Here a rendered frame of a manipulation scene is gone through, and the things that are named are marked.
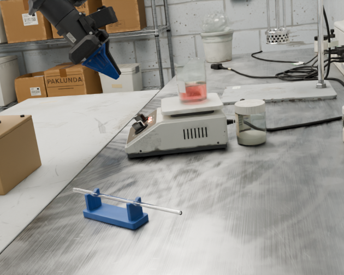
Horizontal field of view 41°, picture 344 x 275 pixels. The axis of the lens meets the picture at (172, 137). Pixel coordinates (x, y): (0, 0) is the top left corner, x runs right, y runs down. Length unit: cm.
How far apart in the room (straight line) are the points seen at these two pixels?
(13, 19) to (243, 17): 155
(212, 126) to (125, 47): 265
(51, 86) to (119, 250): 275
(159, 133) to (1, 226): 33
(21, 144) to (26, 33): 247
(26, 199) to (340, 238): 49
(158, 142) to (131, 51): 262
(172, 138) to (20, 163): 29
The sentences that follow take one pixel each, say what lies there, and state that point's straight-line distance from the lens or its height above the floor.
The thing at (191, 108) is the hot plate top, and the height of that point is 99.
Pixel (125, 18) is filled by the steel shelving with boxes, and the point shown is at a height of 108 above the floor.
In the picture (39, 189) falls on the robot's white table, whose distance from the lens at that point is 84.
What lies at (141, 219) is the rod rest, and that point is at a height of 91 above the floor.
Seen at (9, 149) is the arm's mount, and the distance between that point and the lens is 87.
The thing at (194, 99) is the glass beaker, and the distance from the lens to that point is 91.
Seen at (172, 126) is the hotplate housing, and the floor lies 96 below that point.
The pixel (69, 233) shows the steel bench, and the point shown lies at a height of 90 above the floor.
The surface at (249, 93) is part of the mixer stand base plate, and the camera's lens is 133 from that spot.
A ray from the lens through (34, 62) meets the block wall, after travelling 379.
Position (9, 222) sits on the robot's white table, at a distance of 75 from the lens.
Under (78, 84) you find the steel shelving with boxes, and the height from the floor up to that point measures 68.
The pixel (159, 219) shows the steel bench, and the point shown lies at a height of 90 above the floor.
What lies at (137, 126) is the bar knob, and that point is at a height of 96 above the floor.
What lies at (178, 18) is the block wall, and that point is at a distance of 339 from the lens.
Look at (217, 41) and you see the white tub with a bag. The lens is 197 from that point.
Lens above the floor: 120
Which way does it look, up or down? 17 degrees down
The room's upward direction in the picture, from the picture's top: 6 degrees counter-clockwise
